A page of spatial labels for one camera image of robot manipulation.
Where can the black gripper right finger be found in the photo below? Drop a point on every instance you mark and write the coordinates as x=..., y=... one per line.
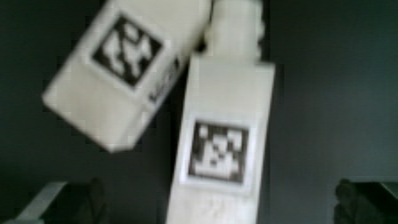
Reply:
x=367, y=202

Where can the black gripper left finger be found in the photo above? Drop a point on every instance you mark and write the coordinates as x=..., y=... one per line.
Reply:
x=71, y=203

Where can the white table leg with tag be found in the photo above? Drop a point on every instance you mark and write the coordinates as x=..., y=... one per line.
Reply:
x=225, y=122

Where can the white table leg right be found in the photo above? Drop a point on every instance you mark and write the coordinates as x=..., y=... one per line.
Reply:
x=124, y=67

